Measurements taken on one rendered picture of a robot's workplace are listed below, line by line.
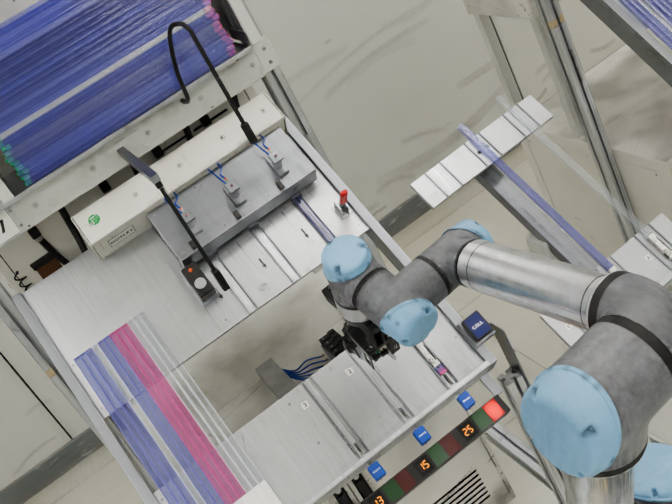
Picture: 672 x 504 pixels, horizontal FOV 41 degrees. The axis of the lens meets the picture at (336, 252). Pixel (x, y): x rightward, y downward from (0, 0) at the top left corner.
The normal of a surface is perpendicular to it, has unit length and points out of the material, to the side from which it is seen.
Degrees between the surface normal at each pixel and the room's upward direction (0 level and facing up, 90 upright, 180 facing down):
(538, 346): 0
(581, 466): 83
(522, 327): 0
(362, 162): 90
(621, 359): 35
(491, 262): 25
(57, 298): 43
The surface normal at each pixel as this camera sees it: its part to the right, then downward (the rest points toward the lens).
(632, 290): -0.38, -0.87
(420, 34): 0.42, 0.27
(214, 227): -0.04, -0.39
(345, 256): -0.19, -0.56
